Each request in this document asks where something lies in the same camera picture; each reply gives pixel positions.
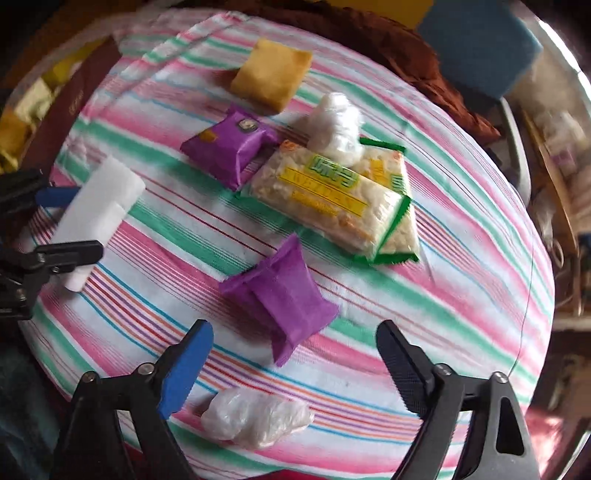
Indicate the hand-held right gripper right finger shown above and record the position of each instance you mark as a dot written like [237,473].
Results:
[401,364]

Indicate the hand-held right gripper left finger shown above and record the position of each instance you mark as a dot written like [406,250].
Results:
[184,369]

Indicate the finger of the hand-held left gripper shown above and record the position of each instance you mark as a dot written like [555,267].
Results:
[57,197]
[69,254]

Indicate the white packet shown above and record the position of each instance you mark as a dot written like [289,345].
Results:
[101,198]

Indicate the white plastic bag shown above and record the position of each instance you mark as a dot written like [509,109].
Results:
[254,417]
[334,124]

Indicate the gold box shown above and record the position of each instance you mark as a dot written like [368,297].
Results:
[69,106]

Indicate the plain purple packet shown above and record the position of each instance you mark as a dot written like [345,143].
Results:
[281,300]

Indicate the green edged cracker packet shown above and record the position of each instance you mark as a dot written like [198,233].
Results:
[323,194]
[397,235]

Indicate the purple packet with label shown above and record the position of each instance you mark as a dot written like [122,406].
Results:
[226,147]

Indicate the striped tablecloth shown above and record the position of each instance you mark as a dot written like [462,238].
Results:
[461,230]

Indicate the wooden side table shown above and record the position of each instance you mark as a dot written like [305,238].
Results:
[551,180]

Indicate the reddish brown cloth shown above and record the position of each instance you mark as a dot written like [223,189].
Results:
[392,41]

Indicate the grey yellow blue chair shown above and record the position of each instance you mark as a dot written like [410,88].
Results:
[480,50]

